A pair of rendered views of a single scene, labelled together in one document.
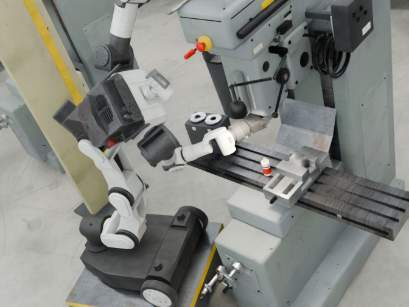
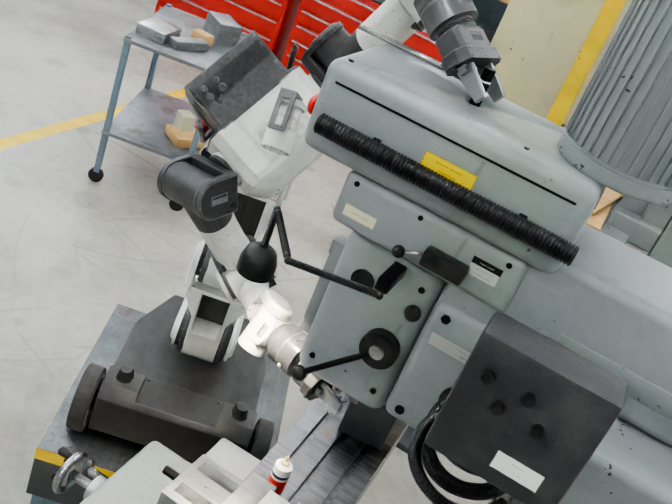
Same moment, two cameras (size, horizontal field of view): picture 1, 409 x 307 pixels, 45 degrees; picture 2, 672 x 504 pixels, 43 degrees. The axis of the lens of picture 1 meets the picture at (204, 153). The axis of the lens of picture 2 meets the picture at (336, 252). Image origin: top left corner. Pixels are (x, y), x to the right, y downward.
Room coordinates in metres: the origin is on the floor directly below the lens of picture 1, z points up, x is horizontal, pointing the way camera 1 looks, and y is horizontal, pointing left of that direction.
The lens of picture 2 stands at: (0.97, -1.34, 2.26)
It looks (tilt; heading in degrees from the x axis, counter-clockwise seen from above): 28 degrees down; 53
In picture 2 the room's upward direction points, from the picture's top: 23 degrees clockwise
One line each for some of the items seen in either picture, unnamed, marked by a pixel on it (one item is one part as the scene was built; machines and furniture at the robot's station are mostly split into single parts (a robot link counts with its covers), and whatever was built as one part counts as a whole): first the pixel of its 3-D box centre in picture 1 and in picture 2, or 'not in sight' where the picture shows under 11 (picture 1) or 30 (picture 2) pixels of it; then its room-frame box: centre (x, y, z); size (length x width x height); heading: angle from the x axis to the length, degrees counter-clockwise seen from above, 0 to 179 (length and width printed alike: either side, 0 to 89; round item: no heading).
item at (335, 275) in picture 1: (319, 236); not in sight; (2.05, -0.52, 0.10); 1.20 x 0.60 x 0.20; 128
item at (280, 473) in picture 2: (265, 165); (280, 473); (1.89, -0.27, 0.96); 0.04 x 0.04 x 0.11
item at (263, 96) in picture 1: (254, 74); (383, 305); (1.90, -0.32, 1.47); 0.21 x 0.19 x 0.32; 38
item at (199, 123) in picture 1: (210, 131); (382, 387); (2.25, -0.07, 1.00); 0.22 x 0.12 x 0.20; 48
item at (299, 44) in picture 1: (279, 52); (473, 356); (2.02, -0.48, 1.47); 0.24 x 0.19 x 0.26; 38
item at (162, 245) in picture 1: (134, 240); (197, 354); (2.06, 0.55, 0.59); 0.64 x 0.52 x 0.33; 59
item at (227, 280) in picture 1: (230, 275); (81, 479); (1.59, 0.07, 0.60); 0.16 x 0.12 x 0.12; 128
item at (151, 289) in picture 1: (159, 294); (86, 397); (1.71, 0.47, 0.50); 0.20 x 0.05 x 0.20; 59
